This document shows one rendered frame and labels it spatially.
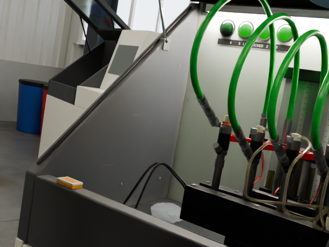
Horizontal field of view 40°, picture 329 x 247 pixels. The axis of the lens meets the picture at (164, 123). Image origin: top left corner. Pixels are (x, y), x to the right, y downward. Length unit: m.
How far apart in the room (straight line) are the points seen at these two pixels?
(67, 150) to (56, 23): 7.30
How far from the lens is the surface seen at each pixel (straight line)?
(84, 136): 1.14
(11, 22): 7.94
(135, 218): 0.87
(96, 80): 4.27
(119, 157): 1.25
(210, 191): 1.02
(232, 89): 0.85
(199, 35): 0.89
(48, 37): 8.29
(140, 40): 3.96
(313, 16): 1.26
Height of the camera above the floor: 1.22
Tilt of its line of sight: 6 degrees down
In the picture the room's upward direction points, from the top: 10 degrees clockwise
